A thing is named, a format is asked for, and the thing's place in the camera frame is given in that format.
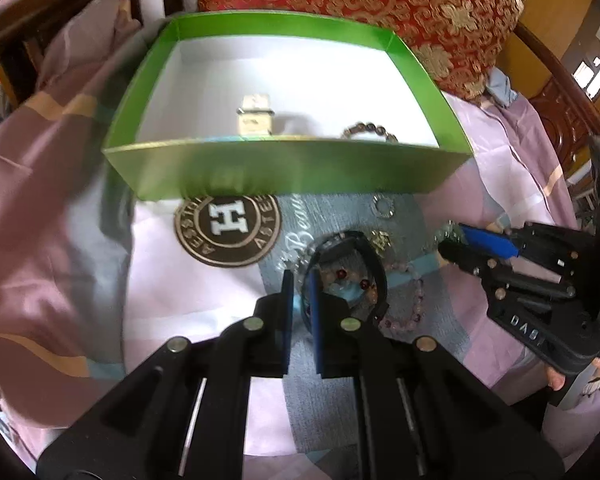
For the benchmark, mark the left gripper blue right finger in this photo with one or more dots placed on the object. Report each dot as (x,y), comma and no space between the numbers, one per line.
(421,414)

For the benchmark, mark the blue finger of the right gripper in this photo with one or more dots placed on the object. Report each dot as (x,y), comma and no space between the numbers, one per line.
(497,244)
(469,259)

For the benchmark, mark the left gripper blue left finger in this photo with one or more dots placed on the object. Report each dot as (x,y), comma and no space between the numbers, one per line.
(182,413)

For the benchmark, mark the gold flower charm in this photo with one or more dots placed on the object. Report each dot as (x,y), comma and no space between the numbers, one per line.
(381,241)

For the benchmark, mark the black strap watch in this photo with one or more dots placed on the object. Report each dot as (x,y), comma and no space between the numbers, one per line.
(336,246)

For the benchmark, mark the white strap watch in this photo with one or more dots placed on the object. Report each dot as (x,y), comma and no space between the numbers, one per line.
(255,116)

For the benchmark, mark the right hand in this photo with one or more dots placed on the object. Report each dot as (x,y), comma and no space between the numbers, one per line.
(588,380)

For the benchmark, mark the purple plaid bed sheet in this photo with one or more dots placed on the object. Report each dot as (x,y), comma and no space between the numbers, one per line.
(91,279)

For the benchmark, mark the green cardboard box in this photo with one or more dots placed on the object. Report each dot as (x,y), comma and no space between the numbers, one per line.
(354,111)

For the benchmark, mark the dark wooden armchair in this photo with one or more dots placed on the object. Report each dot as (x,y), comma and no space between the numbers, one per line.
(568,116)

